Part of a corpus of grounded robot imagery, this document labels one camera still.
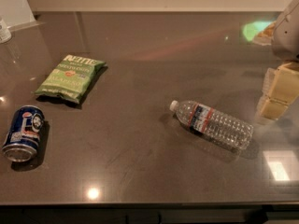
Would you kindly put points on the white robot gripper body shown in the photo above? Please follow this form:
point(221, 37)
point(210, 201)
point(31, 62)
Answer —
point(287, 36)

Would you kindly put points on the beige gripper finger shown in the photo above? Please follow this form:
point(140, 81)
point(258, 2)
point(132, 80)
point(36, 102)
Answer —
point(282, 84)
point(271, 107)

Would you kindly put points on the clear plastic water bottle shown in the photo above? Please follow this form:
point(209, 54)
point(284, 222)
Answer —
point(221, 127)

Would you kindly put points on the green kettle chips bag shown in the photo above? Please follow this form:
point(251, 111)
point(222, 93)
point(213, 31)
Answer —
point(70, 79)

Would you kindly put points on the blue pepsi soda can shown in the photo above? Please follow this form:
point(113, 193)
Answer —
point(23, 137)

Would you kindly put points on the white panel back left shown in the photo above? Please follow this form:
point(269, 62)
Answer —
point(17, 14)

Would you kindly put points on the white container at left edge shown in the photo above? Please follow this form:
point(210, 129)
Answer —
point(5, 34)

